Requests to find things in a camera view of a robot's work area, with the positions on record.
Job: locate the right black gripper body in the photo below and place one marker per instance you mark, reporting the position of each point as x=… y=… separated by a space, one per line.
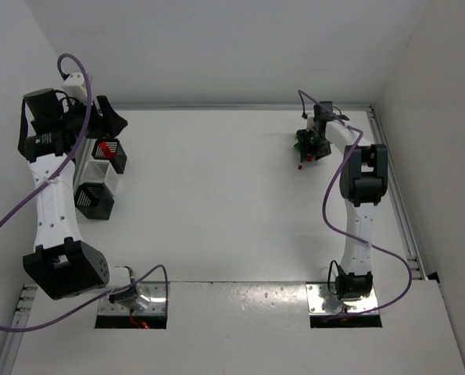
x=308 y=141

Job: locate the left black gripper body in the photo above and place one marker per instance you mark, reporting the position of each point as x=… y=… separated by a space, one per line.
x=100 y=118

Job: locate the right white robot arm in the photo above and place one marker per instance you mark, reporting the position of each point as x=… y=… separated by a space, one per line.
x=363 y=182

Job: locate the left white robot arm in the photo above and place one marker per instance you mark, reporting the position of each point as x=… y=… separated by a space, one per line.
x=71 y=181

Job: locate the black slotted container far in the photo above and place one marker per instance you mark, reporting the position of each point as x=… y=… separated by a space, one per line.
x=111 y=150

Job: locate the black slotted container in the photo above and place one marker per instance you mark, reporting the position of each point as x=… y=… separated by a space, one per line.
x=111 y=150
x=94 y=201

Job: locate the white slotted container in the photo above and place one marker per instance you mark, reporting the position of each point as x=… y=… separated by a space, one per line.
x=101 y=172

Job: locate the black slotted container near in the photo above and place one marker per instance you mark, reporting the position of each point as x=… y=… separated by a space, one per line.
x=94 y=201

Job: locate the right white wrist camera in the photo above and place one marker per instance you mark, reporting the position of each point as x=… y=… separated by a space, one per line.
x=311 y=123

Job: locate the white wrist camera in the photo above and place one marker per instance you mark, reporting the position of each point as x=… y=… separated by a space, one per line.
x=311 y=123
x=75 y=86

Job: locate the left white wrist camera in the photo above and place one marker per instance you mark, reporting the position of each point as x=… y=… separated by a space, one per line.
x=75 y=86

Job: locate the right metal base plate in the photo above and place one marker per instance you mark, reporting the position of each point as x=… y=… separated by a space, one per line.
x=323 y=303

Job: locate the metal base plate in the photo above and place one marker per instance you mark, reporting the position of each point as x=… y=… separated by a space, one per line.
x=323 y=303
x=151 y=302

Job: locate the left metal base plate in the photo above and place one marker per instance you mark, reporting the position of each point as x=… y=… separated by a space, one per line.
x=151 y=302

